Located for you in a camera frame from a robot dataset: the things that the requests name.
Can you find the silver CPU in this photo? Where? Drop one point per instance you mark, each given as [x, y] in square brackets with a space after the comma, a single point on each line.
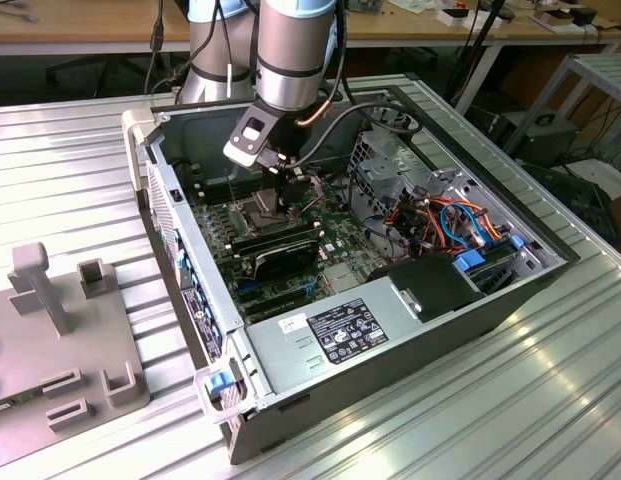
[267, 202]

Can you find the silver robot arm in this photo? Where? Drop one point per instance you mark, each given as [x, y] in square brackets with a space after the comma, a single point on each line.
[290, 60]

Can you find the CPU socket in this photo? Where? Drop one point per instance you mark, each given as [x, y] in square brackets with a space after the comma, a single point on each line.
[250, 222]

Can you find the thin metal locking lever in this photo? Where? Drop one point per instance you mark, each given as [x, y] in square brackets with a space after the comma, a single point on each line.
[314, 201]
[232, 190]

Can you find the black RAM slot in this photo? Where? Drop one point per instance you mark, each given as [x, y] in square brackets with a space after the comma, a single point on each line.
[215, 188]
[215, 193]
[215, 183]
[215, 198]

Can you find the black RAM stick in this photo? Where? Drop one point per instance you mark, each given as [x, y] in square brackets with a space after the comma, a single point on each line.
[275, 231]
[275, 241]

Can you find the silver drive cage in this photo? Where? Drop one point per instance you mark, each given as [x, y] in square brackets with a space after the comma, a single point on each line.
[385, 167]

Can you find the green motherboard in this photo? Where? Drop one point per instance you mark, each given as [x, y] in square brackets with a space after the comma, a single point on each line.
[340, 235]

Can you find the black graphics card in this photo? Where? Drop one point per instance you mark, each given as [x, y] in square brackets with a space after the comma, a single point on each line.
[285, 260]

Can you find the silver chipset heatsink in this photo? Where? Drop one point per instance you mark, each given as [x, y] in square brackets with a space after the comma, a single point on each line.
[342, 277]

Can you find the black expansion slot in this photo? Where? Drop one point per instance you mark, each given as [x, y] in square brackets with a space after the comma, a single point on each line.
[277, 310]
[270, 299]

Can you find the black rating label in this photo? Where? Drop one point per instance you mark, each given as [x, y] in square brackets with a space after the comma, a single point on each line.
[347, 330]

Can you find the black plastic shroud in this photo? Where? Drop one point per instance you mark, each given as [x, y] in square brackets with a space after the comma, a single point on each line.
[430, 290]

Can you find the white box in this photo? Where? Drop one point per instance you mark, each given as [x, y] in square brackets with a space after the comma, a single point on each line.
[460, 17]

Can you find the blue disk carrier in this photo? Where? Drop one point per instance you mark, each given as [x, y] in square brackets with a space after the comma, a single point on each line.
[469, 262]

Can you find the silver power supply unit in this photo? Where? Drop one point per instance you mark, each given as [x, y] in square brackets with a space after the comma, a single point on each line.
[290, 360]

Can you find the small blue clip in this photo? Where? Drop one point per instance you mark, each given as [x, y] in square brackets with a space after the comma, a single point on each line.
[516, 242]

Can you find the open grey PC case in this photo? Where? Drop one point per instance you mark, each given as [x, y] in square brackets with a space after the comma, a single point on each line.
[440, 345]

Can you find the blue case latch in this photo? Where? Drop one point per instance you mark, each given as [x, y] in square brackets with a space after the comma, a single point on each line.
[221, 382]

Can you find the black equipment box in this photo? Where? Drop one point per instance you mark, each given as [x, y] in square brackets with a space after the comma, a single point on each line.
[545, 137]

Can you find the long wooden desk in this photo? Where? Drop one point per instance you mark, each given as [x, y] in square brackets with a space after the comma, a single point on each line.
[40, 30]

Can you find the grey parts rack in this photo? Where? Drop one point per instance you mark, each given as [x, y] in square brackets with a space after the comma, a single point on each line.
[65, 350]

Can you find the small black device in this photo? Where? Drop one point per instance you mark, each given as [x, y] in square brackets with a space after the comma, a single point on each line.
[586, 16]

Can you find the green RAM stick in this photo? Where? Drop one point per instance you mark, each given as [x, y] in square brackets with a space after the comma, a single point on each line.
[15, 402]

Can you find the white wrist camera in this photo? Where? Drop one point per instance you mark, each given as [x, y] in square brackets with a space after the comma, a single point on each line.
[252, 132]

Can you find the aluminium frame table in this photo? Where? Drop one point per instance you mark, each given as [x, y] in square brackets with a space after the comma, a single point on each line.
[590, 65]

